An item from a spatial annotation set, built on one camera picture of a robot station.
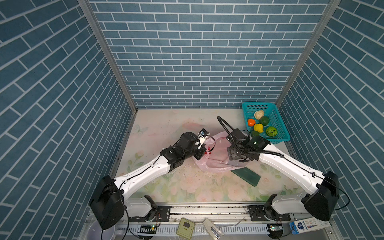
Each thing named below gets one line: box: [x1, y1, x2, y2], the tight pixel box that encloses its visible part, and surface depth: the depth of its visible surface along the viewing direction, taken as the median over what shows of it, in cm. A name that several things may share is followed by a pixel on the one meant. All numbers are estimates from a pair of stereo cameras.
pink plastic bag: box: [193, 131, 250, 173], surface depth 77 cm
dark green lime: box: [259, 116, 269, 126], surface depth 110 cm
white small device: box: [203, 217, 224, 240], surface depth 69 cm
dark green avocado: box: [251, 130, 260, 138], surface depth 104 cm
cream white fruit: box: [254, 110, 265, 120], surface depth 114 cm
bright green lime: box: [265, 126, 278, 137], surface depth 103 cm
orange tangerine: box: [248, 118, 256, 127], surface depth 110 cm
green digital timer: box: [176, 217, 195, 240], surface depth 70 cm
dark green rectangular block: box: [230, 167, 261, 187], surface depth 87 cm
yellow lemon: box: [253, 123, 264, 133], surface depth 106 cm
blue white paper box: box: [289, 217, 331, 235], surface depth 71 cm
